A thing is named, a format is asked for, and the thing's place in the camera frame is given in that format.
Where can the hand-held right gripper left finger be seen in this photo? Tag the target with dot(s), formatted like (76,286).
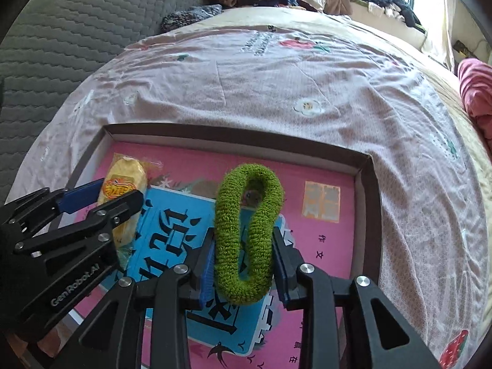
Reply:
(205,273)

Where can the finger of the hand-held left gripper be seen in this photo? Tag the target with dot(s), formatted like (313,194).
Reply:
(80,198)
(119,203)

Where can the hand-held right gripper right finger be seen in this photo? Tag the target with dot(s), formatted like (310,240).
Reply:
(281,273)

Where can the yellow snack packet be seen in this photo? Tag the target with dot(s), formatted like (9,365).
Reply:
(123,176)

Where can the green fuzzy hair scrunchie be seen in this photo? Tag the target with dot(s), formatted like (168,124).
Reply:
(226,238)

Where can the shallow box with pink bottom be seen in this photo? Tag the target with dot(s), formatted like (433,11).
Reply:
(326,246)

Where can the grey quilted sofa cover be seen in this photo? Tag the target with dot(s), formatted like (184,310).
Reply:
(77,46)

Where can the dark patterned cloth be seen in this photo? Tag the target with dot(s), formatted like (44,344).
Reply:
(192,15)

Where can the pink blanket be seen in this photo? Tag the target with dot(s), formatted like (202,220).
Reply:
(476,92)

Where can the power strip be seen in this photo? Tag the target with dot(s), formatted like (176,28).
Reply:
(463,48)

